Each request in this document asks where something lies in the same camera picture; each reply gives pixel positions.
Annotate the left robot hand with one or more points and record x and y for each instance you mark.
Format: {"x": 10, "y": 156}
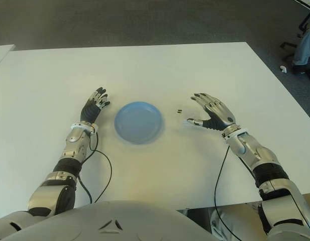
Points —
{"x": 90, "y": 111}

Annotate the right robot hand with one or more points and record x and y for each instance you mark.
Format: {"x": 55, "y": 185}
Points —
{"x": 220, "y": 115}

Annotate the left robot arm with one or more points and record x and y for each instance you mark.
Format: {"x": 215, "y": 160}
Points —
{"x": 66, "y": 148}

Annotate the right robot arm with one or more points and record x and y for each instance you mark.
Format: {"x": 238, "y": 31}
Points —
{"x": 267, "y": 173}

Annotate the blue plastic plate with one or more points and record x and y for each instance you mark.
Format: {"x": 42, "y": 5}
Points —
{"x": 139, "y": 123}

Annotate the small white floor object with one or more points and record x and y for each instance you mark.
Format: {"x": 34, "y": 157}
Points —
{"x": 284, "y": 69}

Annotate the white side table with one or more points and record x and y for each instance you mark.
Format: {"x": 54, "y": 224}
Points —
{"x": 2, "y": 54}

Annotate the grey robot torso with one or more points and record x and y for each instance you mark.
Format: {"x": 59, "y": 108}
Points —
{"x": 114, "y": 216}

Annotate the seated person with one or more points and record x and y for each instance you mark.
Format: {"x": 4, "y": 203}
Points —
{"x": 304, "y": 47}

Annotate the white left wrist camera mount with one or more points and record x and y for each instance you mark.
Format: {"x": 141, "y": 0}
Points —
{"x": 80, "y": 125}

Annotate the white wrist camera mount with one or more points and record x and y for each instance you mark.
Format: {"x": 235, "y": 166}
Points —
{"x": 235, "y": 133}
{"x": 80, "y": 125}

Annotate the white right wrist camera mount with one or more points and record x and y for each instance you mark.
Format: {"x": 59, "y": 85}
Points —
{"x": 235, "y": 133}

